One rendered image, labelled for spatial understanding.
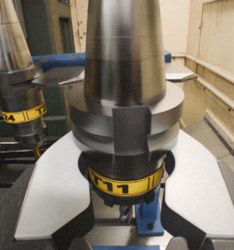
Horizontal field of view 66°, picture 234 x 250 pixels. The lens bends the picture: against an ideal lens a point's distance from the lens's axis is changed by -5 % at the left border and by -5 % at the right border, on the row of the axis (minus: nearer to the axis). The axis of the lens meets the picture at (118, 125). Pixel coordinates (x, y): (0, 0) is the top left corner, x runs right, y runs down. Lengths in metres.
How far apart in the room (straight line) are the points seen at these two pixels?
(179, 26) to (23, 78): 1.08
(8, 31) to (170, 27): 1.05
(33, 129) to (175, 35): 1.06
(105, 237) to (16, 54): 0.35
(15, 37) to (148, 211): 0.35
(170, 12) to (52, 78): 1.05
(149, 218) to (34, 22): 0.80
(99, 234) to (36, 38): 0.75
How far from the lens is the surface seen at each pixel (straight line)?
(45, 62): 0.26
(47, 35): 0.87
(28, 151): 0.57
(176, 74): 0.19
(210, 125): 0.89
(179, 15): 1.21
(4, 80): 0.22
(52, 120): 0.95
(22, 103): 0.22
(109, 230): 0.42
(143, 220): 0.42
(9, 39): 0.22
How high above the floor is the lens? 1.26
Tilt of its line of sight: 29 degrees down
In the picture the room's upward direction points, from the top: 3 degrees counter-clockwise
